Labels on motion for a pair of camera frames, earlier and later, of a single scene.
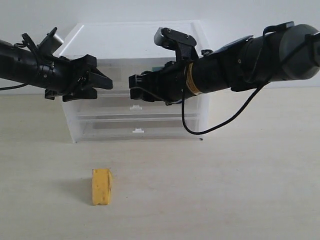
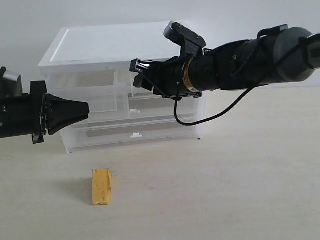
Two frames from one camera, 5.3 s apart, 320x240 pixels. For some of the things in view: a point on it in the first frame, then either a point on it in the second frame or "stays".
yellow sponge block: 101,186 stays
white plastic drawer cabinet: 117,51 stays
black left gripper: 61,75 to 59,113
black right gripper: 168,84 to 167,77
